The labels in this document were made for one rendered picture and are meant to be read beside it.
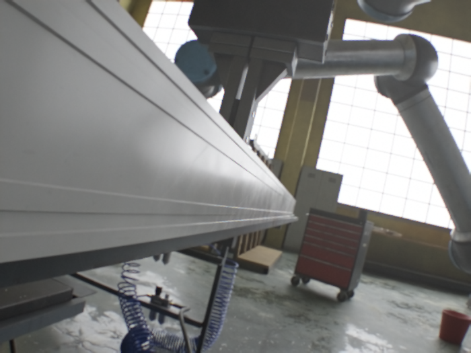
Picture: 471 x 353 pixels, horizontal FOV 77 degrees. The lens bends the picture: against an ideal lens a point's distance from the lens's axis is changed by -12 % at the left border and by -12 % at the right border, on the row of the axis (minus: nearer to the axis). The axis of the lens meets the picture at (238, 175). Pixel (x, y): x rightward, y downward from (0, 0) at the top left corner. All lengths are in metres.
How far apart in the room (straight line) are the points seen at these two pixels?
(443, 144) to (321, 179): 6.69
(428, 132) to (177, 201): 0.89
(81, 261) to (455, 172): 0.97
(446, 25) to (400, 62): 9.26
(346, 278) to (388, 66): 3.33
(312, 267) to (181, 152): 3.96
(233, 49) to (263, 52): 0.03
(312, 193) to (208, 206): 7.40
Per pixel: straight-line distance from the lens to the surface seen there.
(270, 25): 0.31
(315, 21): 0.31
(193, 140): 0.16
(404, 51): 0.85
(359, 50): 0.79
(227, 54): 0.32
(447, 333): 3.78
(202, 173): 0.19
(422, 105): 1.00
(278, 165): 7.71
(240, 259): 4.53
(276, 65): 0.31
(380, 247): 8.26
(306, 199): 7.60
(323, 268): 4.05
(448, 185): 1.05
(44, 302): 0.80
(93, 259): 0.20
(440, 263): 8.68
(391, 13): 0.54
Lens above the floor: 0.89
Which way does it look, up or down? 4 degrees up
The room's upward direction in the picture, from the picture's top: 14 degrees clockwise
